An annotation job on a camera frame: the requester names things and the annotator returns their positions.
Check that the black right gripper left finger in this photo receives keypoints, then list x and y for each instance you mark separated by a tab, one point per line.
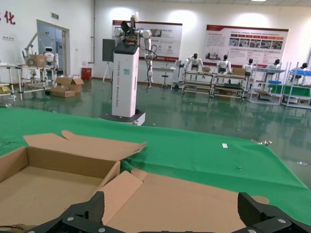
96	206

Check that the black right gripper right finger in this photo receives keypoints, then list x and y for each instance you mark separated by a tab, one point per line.
247	208

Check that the white column robot arm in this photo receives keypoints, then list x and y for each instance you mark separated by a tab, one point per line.
146	34

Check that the open brown cardboard box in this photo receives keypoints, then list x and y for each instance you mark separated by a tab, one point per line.
182	204
48	184

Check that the flat cardboard floor box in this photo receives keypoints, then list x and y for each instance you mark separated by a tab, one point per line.
62	92

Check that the open cardboard floor box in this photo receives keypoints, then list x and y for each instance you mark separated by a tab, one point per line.
77	86

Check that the medium cardboard box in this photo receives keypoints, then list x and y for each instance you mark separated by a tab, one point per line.
238	71

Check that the small cardboard box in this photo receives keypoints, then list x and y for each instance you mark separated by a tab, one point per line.
206	69

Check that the cardboard box with tape roll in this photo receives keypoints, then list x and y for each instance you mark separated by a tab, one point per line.
39	60

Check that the white label sticker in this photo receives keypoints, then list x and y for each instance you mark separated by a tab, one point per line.
225	145

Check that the white floor scrap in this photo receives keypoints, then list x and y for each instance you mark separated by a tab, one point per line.
302	163

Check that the green tablecloth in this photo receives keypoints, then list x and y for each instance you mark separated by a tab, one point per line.
194	155

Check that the white workbench green panel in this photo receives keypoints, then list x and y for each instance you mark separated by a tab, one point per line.
296	93

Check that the white column robot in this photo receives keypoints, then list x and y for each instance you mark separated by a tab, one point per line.
125	80

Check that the red bin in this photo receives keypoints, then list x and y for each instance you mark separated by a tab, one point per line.
86	73

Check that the white roller rack workbench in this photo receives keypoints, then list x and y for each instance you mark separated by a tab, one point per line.
196	72
228	75

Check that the white blue shelf workbench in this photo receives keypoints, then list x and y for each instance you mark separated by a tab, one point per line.
267	71

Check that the white black humanoid robot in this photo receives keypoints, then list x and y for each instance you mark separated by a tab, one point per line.
304	65
223	65
248	68
273	66
194	61

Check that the black stool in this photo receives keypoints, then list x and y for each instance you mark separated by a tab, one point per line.
164	76

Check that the white cabinet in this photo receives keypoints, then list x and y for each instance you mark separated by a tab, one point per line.
178	72

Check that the white table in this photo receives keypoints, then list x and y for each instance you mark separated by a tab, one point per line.
165	68

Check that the small white round-head robot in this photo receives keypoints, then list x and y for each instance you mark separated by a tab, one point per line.
49	57

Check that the black board on easel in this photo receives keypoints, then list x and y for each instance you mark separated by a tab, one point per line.
108	49

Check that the glass door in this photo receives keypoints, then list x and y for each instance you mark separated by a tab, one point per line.
60	48

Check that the green exit sign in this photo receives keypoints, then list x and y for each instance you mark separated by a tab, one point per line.
55	16

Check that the white pipe-frame workbench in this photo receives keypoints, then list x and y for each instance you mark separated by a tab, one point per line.
36	68
7	66

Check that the wide red white wall poster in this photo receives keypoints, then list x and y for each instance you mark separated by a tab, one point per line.
255	48

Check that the white wall pipe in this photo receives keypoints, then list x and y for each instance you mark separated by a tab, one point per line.
93	24

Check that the narrow red white wall poster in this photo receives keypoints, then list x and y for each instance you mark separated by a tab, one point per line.
167	38

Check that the white wall outlets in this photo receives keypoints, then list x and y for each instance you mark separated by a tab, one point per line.
7	38

